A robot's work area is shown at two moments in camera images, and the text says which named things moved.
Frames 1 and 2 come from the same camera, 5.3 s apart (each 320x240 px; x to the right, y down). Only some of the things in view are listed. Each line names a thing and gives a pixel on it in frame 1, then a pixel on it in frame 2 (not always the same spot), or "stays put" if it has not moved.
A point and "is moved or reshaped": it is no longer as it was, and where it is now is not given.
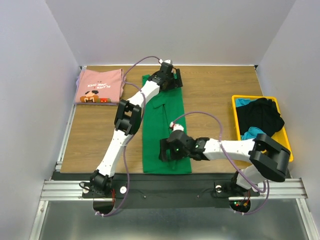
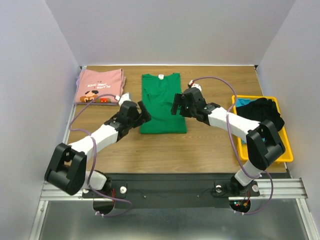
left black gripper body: (170, 82) to (137, 120)
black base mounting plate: (165, 191) stays put
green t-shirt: (166, 107) is moved or reshaped
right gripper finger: (165, 154) to (176, 104)
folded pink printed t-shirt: (104, 87) stays put
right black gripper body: (163, 151) to (182, 104)
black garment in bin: (262, 114) stays put
